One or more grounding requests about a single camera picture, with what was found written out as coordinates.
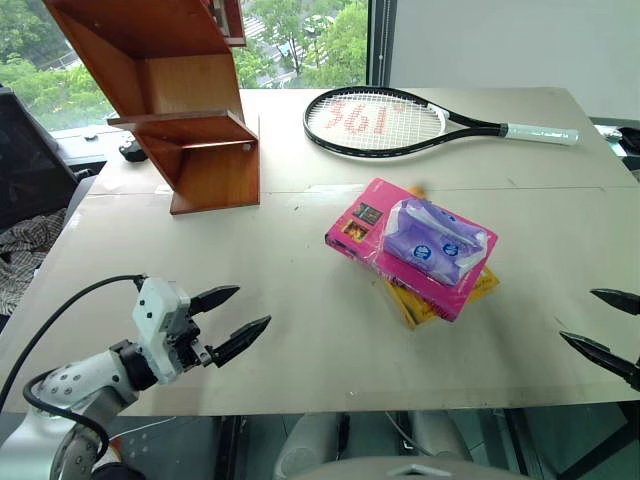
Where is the purple tissue pack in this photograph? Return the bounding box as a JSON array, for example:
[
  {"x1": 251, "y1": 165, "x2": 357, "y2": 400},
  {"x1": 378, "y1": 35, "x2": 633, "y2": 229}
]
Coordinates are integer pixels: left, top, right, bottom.
[{"x1": 377, "y1": 196, "x2": 489, "y2": 289}]

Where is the black window frame post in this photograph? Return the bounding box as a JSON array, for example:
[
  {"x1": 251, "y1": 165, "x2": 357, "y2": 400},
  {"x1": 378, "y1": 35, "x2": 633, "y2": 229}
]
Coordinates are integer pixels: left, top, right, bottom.
[{"x1": 367, "y1": 0, "x2": 398, "y2": 89}]

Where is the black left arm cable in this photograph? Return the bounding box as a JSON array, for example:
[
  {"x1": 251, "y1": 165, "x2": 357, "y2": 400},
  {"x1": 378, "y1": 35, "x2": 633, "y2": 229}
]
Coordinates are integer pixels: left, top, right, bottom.
[{"x1": 0, "y1": 273, "x2": 149, "y2": 469}]

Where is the white and black clutter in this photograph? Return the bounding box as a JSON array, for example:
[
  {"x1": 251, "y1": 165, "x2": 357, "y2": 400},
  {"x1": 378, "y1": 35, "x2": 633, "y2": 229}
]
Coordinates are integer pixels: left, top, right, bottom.
[{"x1": 594, "y1": 117, "x2": 640, "y2": 182}]

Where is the wooden shelf unit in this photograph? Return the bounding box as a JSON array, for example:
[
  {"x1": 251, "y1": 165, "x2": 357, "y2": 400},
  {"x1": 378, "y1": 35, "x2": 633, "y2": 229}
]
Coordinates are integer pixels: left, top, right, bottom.
[{"x1": 42, "y1": 0, "x2": 262, "y2": 216}]

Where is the black tennis racket white grip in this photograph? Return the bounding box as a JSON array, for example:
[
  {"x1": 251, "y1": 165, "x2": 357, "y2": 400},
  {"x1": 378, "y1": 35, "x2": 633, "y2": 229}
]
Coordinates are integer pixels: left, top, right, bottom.
[{"x1": 303, "y1": 86, "x2": 582, "y2": 160}]

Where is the yellow book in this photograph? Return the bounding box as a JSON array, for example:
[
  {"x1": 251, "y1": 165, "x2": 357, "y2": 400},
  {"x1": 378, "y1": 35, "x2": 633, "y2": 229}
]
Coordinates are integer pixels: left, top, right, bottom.
[{"x1": 382, "y1": 183, "x2": 502, "y2": 331}]

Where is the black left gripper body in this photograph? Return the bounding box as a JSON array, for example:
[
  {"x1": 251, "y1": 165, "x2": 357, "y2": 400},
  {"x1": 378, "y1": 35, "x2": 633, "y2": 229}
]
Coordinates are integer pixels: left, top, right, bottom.
[{"x1": 167, "y1": 310, "x2": 216, "y2": 375}]

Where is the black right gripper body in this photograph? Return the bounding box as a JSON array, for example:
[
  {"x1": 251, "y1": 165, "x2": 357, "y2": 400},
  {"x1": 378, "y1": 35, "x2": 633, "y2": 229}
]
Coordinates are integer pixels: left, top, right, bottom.
[{"x1": 622, "y1": 354, "x2": 640, "y2": 394}]

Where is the plaid cloth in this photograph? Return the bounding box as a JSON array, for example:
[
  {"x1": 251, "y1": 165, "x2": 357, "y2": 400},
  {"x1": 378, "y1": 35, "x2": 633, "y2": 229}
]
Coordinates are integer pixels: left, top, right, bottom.
[{"x1": 0, "y1": 207, "x2": 69, "y2": 317}]

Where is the pink book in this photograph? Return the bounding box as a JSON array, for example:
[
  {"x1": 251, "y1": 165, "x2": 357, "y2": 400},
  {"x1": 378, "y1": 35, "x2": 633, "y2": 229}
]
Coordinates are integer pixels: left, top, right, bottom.
[{"x1": 323, "y1": 177, "x2": 500, "y2": 323}]

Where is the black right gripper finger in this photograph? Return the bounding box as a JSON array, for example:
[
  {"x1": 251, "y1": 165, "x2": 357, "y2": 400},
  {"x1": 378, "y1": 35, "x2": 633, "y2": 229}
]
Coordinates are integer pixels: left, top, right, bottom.
[
  {"x1": 558, "y1": 330, "x2": 632, "y2": 387},
  {"x1": 589, "y1": 287, "x2": 640, "y2": 317}
]

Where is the black table frame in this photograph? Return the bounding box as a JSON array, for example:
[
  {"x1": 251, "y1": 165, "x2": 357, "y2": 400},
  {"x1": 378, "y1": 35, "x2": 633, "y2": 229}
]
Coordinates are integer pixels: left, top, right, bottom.
[{"x1": 502, "y1": 398, "x2": 640, "y2": 480}]

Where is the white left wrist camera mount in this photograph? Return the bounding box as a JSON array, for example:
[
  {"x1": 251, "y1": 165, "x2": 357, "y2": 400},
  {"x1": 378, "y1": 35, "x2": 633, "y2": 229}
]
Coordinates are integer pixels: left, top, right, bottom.
[{"x1": 131, "y1": 277, "x2": 192, "y2": 385}]

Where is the small black object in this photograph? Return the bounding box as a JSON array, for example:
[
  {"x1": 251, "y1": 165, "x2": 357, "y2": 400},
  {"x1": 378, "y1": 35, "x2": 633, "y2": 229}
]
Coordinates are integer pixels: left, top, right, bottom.
[{"x1": 118, "y1": 139, "x2": 147, "y2": 163}]

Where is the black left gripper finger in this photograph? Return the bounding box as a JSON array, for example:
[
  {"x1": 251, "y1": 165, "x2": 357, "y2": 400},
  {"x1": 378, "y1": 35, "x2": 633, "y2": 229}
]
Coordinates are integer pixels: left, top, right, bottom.
[
  {"x1": 187, "y1": 285, "x2": 241, "y2": 317},
  {"x1": 207, "y1": 315, "x2": 272, "y2": 370}
]

